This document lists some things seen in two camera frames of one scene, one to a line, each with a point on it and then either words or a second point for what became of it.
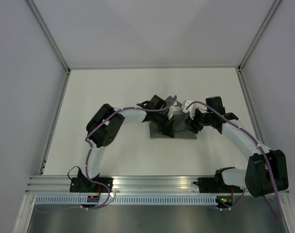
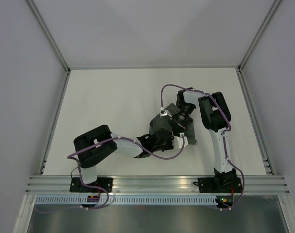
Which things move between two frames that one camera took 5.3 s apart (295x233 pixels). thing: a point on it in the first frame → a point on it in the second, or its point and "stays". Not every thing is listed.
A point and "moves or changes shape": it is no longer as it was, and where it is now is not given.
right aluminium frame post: [274, 6] stays
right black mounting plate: [216, 185] stays
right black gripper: [192, 122] → [176, 122]
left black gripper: [167, 127] → [171, 144]
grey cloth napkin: [180, 126] moves or changes shape
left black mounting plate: [82, 185] stays
